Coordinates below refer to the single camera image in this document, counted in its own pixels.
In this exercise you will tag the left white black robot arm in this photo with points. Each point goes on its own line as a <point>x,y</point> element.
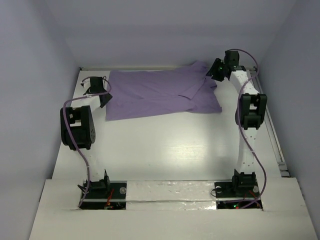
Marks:
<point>77,127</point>

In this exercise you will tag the purple t shirt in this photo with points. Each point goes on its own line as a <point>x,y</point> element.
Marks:
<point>138,94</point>

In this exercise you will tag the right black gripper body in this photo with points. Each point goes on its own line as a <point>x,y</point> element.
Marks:
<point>215,71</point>

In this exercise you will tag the silver foil strip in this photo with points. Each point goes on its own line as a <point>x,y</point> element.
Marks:
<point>162,195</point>

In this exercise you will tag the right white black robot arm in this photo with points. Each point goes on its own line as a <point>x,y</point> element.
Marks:
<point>249,117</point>

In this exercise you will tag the aluminium rail on right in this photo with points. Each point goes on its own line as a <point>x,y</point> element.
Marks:
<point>271,132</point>

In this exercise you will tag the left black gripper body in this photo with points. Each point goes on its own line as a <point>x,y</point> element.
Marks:
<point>102,91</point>

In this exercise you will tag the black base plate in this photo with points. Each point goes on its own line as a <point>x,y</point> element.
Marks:
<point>227,198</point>
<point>102,197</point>

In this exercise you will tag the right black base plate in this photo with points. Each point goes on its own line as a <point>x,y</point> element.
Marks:
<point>227,198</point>

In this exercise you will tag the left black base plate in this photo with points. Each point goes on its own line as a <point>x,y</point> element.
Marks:
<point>102,197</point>

